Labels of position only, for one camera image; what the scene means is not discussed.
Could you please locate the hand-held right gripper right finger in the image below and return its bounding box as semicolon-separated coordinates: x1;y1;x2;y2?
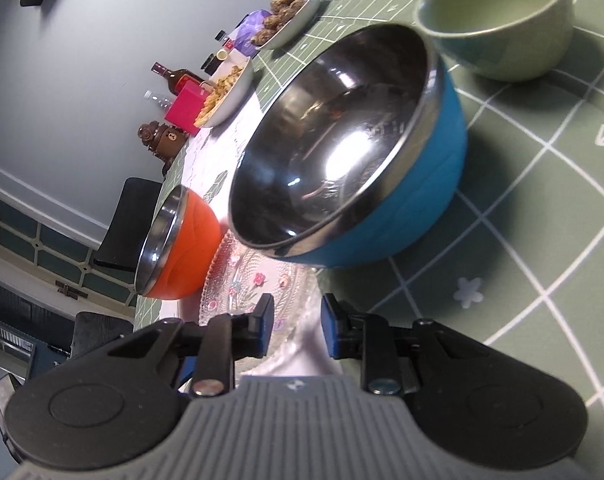
321;294;488;395

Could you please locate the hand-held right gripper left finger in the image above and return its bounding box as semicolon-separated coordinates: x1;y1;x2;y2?
107;294;275;397

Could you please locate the floral patterned plate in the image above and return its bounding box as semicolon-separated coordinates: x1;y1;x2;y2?
198;232;333;351

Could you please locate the orange steel-lined bowl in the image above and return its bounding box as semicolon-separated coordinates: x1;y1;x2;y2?
134;184;222;301

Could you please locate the blue steel-lined bowl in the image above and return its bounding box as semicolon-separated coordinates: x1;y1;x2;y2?
227;22;469;268

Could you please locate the white table runner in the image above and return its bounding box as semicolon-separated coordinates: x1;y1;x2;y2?
172;80;343;376

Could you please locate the black chair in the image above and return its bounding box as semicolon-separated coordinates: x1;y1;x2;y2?
71;311;135;361
93;176;164;270

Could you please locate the brown bear figure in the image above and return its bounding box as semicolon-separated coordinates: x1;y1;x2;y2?
136;120;189;176

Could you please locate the glass-paned cabinet door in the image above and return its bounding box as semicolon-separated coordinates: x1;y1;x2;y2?
0;180;140;308

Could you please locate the pink box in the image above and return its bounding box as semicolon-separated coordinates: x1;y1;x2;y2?
163;81;212;137

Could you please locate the green checked tablecloth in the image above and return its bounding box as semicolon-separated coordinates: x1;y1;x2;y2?
134;0;604;411

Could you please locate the white plate of fried strips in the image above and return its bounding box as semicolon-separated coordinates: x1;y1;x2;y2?
193;57;255;129

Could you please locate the clear plastic bottle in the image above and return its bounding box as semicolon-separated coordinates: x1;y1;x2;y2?
143;90;174;109

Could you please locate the brown liquor bottle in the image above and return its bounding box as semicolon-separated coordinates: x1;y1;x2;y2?
151;61;205;92

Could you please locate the purple packet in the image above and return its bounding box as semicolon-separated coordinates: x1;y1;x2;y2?
230;9;274;57

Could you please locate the green ceramic bowl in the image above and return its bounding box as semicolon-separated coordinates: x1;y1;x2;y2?
414;0;575;82

